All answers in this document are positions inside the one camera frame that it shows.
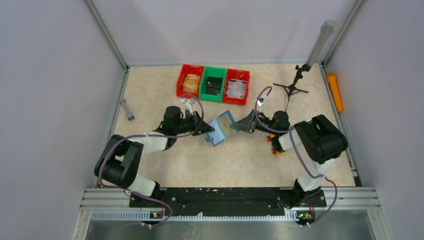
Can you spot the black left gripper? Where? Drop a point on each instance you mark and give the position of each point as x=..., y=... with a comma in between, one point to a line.
x=196, y=119

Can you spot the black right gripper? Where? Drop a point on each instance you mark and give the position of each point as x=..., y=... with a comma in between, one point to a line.
x=247, y=124

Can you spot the teal card holder wallet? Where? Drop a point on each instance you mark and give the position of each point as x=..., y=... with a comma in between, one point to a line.
x=216, y=137

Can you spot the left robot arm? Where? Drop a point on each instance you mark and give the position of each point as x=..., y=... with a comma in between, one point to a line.
x=120, y=160

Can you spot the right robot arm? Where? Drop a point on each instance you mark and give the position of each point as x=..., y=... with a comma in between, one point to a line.
x=322, y=141

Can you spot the red bin with clear bags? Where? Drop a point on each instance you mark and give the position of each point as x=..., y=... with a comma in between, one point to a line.
x=236, y=86

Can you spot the green plastic bin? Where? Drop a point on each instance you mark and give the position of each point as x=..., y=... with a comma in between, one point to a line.
x=212, y=84

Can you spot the red bin with orange items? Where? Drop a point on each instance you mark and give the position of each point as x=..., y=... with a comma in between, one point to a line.
x=189, y=79

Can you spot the black mini tripod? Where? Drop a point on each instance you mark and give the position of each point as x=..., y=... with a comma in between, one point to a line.
x=292, y=89

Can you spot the orange flashlight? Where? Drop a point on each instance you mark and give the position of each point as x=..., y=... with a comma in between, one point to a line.
x=333, y=85

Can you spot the grey cylinder on tripod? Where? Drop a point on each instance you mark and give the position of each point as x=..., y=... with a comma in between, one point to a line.
x=327, y=28

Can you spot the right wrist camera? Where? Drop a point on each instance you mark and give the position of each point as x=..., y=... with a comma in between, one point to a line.
x=260, y=103

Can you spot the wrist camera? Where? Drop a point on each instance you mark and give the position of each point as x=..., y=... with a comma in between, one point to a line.
x=188, y=103
x=260, y=103

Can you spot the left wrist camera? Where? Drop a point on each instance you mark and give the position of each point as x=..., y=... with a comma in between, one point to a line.
x=188, y=103

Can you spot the grey bracket tool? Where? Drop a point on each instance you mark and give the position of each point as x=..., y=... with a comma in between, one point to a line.
x=128, y=113

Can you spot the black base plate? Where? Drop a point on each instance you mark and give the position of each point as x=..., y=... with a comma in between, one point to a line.
x=223, y=201

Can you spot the aluminium frame rail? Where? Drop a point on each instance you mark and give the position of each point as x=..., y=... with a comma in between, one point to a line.
x=113, y=204

